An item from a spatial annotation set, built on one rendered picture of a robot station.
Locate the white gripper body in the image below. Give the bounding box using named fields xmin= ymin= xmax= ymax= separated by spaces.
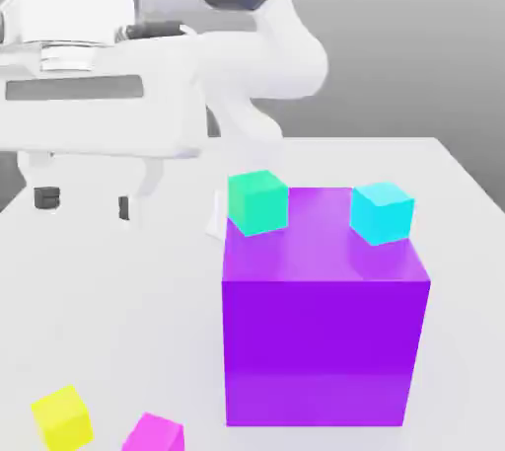
xmin=0 ymin=35 xmax=207 ymax=160

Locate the small green cube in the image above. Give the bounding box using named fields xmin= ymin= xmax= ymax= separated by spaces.
xmin=227 ymin=169 xmax=290 ymax=239

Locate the small cyan cube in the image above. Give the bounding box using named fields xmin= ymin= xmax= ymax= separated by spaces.
xmin=348 ymin=181 xmax=416 ymax=248

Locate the small yellow cube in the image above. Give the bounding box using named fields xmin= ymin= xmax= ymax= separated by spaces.
xmin=30 ymin=384 xmax=96 ymax=451

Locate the small magenta cube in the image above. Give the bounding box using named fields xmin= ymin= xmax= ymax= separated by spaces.
xmin=120 ymin=412 xmax=186 ymax=451

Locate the large purple box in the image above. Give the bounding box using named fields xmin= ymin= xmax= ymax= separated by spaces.
xmin=220 ymin=186 xmax=432 ymax=428

